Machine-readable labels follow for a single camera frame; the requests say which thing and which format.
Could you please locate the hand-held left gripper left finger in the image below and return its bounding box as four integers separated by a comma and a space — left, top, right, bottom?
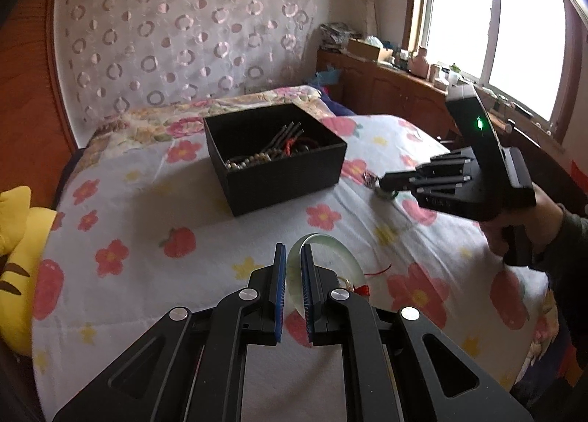
53, 243, 288, 422

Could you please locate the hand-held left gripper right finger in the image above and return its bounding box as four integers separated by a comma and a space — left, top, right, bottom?
301, 243, 536, 422

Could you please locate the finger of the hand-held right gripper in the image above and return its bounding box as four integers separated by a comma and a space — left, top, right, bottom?
379, 169, 466, 196
429, 149, 475, 175

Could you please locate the small green jewelry piece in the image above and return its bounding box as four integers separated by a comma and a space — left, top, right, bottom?
365, 171, 401, 201

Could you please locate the red tassel string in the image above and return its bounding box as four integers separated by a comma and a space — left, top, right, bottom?
344, 265, 392, 298

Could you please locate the pale green jade bangle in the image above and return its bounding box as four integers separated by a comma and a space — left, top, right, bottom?
287, 233, 359, 312

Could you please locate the red string bracelet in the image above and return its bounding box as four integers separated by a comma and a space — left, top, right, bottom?
282, 138, 320, 157

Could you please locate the black storage box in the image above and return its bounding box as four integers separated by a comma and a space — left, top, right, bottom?
203, 103, 347, 217

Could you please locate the silver hairpin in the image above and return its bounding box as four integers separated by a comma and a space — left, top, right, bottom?
264, 121, 305, 157

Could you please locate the brown wooden bead bracelet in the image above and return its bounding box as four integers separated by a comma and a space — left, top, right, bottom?
224, 151, 279, 171

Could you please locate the person's right forearm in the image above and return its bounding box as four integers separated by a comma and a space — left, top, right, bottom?
530, 206, 588, 386

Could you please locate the person's right hand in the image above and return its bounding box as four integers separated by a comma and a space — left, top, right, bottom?
482, 198, 566, 265

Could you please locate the small white container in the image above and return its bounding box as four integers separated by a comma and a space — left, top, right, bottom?
429, 62, 449, 91

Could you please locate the long wooden cabinet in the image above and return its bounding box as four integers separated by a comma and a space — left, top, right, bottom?
317, 49, 588, 202

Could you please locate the dark blue blanket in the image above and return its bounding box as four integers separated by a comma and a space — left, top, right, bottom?
320, 86, 355, 116

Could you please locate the blue bag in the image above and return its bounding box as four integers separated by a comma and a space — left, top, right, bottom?
307, 67, 341, 89

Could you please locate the cardboard box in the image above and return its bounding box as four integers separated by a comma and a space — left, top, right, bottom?
347, 38, 394, 63

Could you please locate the window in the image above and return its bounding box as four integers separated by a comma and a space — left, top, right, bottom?
404, 0, 588, 147

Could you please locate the stack of magazines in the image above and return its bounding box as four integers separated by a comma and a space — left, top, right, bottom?
319, 23, 363, 53

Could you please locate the floral blanket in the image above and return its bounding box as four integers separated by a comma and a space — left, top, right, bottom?
87, 86, 356, 151

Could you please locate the yellow plush toy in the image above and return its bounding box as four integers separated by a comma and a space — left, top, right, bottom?
0, 186, 58, 354

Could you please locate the circle patterned sheer curtain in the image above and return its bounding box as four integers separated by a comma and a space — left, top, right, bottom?
57, 0, 322, 124

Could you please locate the brown wooden wardrobe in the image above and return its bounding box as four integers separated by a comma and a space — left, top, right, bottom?
0, 0, 79, 211

